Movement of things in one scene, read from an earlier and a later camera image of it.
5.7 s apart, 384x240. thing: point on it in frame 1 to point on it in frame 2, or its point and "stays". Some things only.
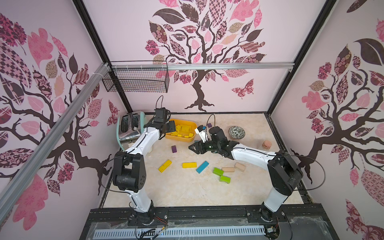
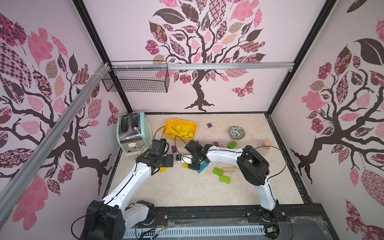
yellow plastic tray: x=185 y=131 stays
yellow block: x=185 y=128 stays
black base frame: x=297 y=222 stays
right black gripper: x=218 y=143 to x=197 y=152
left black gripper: x=173 y=125 to x=170 y=161
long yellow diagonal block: x=165 y=165 stays
